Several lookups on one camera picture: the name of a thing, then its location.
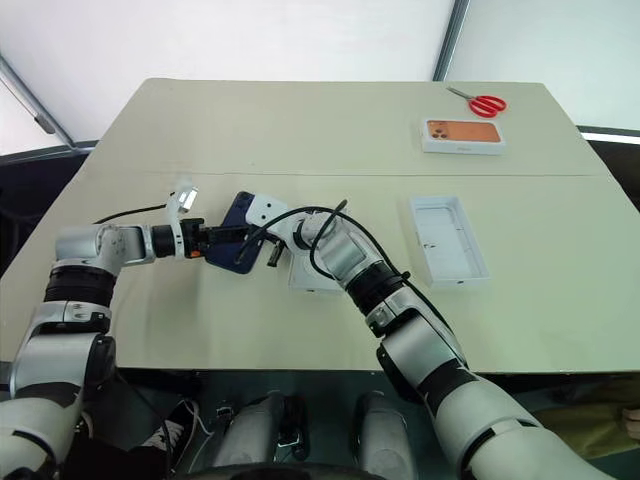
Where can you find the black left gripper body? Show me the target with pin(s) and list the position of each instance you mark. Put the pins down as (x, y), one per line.
(194, 239)

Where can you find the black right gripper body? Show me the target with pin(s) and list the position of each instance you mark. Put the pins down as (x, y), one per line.
(276, 234)

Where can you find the dark blue smartphone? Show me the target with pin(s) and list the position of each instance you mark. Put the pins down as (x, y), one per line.
(234, 257)

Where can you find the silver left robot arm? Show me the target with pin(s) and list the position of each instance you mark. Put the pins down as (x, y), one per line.
(80, 350)

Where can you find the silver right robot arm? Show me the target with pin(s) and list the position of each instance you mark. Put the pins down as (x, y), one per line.
(440, 365)

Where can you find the white phone box base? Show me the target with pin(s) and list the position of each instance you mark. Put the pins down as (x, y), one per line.
(306, 280)

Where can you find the white empty box tray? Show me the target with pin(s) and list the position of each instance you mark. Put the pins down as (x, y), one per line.
(447, 245)

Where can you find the white box orange phone print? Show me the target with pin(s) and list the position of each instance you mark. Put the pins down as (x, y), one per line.
(462, 135)

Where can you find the bystander bare hand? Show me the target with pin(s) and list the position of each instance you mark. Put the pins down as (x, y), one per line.
(632, 420)

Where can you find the grey rounded robot leg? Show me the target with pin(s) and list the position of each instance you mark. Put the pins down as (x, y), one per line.
(382, 435)
(250, 435)

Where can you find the black white sneaker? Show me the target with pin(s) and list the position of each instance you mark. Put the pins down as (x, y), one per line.
(172, 425)

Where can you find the olive green clothing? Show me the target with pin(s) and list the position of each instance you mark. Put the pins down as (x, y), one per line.
(575, 420)

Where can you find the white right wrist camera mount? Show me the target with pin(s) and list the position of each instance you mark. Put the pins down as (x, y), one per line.
(263, 207)

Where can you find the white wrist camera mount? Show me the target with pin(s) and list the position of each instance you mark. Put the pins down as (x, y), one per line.
(184, 199)
(263, 207)

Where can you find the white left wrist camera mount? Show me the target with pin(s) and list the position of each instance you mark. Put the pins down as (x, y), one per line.
(184, 199)

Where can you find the grey metal frame pole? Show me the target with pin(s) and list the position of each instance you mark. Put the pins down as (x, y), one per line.
(30, 102)
(451, 40)

